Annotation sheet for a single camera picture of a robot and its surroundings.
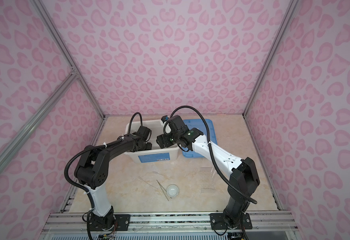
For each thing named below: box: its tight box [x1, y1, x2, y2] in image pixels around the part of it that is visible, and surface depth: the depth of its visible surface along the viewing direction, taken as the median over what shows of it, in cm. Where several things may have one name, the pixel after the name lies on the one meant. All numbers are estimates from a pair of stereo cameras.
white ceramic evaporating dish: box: [166, 184, 179, 198], surface depth 84 cm
